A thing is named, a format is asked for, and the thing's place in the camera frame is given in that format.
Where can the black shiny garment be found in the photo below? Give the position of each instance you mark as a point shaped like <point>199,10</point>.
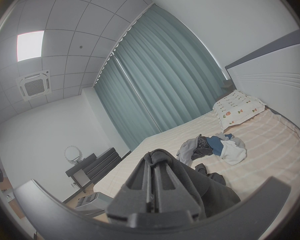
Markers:
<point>202,147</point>

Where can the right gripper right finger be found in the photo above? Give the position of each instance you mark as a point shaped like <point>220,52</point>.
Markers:
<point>172,191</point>

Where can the dark blue garment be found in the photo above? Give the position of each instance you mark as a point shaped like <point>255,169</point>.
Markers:
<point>216,145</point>

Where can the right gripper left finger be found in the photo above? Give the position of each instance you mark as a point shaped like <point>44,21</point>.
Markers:
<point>137,191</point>

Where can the black T-shirt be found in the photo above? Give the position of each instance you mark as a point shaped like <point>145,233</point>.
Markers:
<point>215,194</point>

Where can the white garment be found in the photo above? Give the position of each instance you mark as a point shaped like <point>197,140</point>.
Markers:
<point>233,154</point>

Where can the dark dressing table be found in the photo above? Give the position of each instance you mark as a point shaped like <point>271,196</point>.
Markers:
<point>77,170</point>

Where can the blue-green curtain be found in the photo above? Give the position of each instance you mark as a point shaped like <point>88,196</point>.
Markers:
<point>122,104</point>
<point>165,66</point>

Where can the grey knit garment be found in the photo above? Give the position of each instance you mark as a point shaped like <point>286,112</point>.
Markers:
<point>187,150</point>

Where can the bed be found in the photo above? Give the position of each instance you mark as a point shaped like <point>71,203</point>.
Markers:
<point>265,154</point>

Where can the square ceiling light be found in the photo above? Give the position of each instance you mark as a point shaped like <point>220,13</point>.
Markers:
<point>30,46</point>

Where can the grey bedside table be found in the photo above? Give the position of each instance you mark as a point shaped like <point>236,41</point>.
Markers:
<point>227,86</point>

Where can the black chest of drawers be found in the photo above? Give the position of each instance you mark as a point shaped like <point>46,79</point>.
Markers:
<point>102,164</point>

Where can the round mirror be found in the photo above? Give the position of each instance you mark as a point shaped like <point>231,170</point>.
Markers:
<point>72,154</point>

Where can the ceiling air conditioner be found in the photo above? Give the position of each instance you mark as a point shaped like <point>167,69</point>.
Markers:
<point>33,85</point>

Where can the white printed pillow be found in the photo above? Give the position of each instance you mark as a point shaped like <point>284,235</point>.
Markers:
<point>237,109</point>

